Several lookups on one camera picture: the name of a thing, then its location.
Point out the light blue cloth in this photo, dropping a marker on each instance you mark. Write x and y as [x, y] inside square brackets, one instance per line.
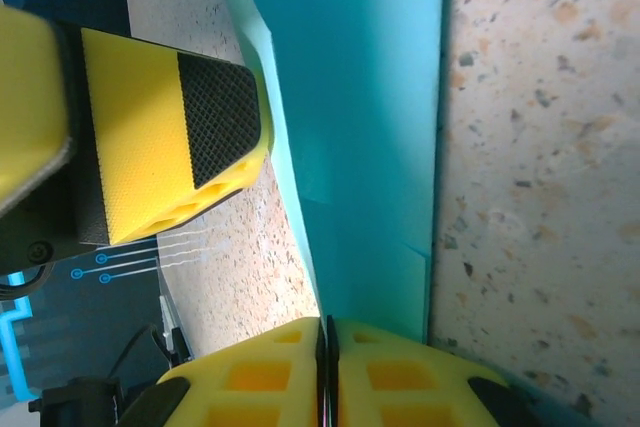
[350, 97]

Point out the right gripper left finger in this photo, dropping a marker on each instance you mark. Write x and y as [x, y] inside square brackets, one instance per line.
[260, 387]

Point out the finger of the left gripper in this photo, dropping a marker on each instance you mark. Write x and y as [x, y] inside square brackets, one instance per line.
[150, 137]
[30, 97]

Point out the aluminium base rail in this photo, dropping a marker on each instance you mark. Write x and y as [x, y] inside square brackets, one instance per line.
[172, 317]

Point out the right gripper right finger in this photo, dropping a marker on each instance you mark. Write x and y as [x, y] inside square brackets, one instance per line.
[400, 387]

